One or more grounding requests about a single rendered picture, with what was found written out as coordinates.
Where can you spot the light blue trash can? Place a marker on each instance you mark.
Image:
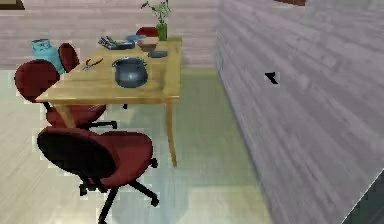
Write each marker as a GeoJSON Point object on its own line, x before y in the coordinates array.
{"type": "Point", "coordinates": [46, 51]}

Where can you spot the dark grey plate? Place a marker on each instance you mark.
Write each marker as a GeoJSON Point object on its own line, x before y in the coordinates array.
{"type": "Point", "coordinates": [157, 54]}

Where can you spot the wooden dining table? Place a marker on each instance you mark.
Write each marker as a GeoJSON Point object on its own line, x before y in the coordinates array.
{"type": "Point", "coordinates": [100, 87]}

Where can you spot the red brown wall frame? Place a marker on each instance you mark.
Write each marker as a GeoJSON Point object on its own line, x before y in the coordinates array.
{"type": "Point", "coordinates": [291, 2]}

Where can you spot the black pliers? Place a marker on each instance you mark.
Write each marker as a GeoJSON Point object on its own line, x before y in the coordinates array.
{"type": "Point", "coordinates": [91, 63]}

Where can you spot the brown bowl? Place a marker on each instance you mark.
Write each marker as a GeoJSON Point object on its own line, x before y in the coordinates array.
{"type": "Point", "coordinates": [147, 44]}

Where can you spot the brown framed picture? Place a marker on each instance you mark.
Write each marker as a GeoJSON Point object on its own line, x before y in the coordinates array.
{"type": "Point", "coordinates": [11, 4]}

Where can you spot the green vase with plant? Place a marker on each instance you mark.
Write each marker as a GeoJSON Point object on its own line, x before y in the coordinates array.
{"type": "Point", "coordinates": [161, 30]}

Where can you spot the dark grey cooking pot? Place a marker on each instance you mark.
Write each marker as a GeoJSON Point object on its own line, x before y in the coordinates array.
{"type": "Point", "coordinates": [130, 72]}

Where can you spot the blue plate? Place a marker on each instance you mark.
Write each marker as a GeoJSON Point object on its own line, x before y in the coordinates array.
{"type": "Point", "coordinates": [135, 37]}

